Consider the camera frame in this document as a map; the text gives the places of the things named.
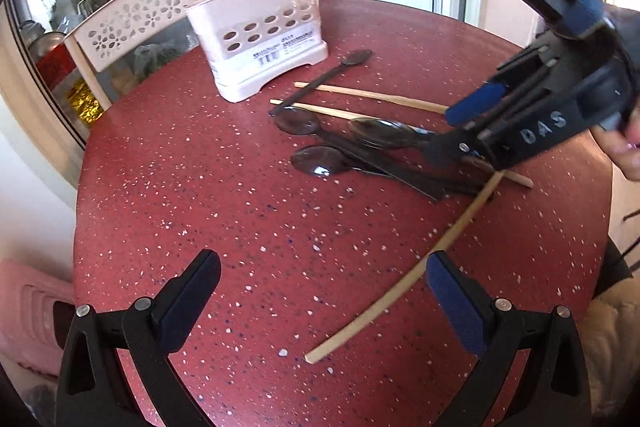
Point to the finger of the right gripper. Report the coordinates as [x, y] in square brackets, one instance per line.
[475, 104]

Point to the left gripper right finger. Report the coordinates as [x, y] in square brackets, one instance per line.
[467, 306]

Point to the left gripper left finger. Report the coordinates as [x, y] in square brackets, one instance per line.
[181, 301]

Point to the long bamboo chopstick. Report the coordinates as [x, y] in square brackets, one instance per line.
[384, 303]

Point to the dark translucent spoon two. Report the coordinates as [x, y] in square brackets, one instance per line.
[388, 134]

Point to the small dark plastic spoon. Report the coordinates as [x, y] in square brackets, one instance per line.
[352, 59]

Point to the dark translucent spoon three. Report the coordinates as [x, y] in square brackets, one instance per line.
[325, 160]

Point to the dark translucent spoon one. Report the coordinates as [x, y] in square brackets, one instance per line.
[298, 121]

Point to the person's right hand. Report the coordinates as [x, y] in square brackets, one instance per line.
[622, 146]

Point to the pink stool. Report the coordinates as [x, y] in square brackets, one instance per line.
[28, 297]

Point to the pink utensil holder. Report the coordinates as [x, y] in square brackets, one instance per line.
[248, 43]

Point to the steel bowl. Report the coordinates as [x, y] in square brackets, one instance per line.
[44, 44]

